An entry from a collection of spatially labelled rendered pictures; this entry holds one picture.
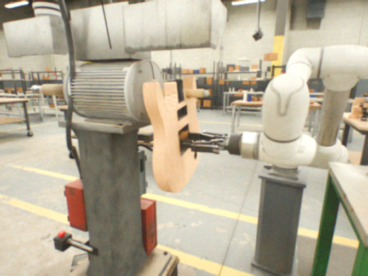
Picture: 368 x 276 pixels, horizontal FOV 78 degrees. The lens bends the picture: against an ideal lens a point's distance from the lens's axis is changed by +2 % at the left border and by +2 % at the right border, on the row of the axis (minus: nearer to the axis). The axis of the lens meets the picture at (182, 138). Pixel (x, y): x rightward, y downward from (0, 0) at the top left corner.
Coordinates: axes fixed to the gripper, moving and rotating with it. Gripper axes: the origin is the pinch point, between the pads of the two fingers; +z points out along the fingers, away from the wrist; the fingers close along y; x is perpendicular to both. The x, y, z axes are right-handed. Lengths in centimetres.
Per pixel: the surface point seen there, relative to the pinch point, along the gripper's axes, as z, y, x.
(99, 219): 44, -9, -42
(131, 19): 14.8, -2.3, 41.1
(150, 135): 26.2, 16.7, -6.8
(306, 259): -58, 75, -121
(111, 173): 34.2, -5.2, -17.0
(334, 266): -75, 76, -122
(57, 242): 69, -17, -58
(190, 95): 0.4, 8.0, 15.1
